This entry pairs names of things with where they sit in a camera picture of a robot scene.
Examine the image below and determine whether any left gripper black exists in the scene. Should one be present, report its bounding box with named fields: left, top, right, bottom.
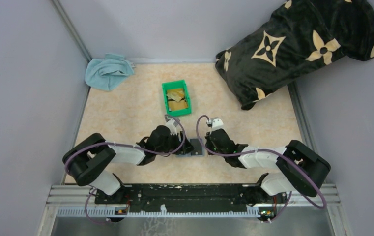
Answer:
left=156, top=131, right=197, bottom=155

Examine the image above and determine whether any dark grey credit card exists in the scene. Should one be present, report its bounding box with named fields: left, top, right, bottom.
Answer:
left=190, top=138, right=204, bottom=156

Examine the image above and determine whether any gold card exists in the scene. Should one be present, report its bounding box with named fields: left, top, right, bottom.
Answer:
left=168, top=100, right=188, bottom=112
left=166, top=88, right=185, bottom=101

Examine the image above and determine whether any green plastic bin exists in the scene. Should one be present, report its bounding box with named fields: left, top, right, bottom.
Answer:
left=162, top=80, right=192, bottom=117

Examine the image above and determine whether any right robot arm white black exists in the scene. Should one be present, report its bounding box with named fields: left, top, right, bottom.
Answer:
left=205, top=129, right=331, bottom=203

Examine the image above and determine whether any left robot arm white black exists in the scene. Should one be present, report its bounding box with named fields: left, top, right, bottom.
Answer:
left=62, top=125, right=194, bottom=204

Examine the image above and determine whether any gold card in bin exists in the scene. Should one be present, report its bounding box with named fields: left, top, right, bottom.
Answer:
left=168, top=100, right=188, bottom=112

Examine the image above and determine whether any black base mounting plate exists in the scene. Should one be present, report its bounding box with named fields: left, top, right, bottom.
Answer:
left=94, top=184, right=287, bottom=213

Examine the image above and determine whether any light blue cloth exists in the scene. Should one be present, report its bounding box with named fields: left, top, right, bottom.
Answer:
left=85, top=54, right=135, bottom=91

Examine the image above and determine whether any black floral pillow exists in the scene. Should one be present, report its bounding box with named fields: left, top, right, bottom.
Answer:
left=215, top=0, right=374, bottom=110

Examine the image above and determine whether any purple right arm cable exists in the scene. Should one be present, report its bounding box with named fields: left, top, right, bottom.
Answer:
left=196, top=115, right=328, bottom=222

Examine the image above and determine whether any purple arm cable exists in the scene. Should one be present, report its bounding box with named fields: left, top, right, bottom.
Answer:
left=196, top=115, right=328, bottom=222
left=64, top=114, right=187, bottom=225

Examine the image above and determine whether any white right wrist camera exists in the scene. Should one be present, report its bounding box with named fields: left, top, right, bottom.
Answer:
left=207, top=118, right=224, bottom=131

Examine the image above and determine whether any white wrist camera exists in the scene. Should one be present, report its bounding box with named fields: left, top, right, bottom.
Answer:
left=207, top=118, right=224, bottom=131
left=165, top=118, right=180, bottom=135

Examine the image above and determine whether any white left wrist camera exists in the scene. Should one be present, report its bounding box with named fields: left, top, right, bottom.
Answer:
left=165, top=118, right=180, bottom=135

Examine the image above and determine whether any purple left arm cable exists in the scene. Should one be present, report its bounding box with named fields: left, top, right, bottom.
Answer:
left=64, top=114, right=187, bottom=225

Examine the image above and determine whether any aluminium rail frame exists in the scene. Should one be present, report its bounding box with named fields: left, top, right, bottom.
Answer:
left=46, top=184, right=341, bottom=218

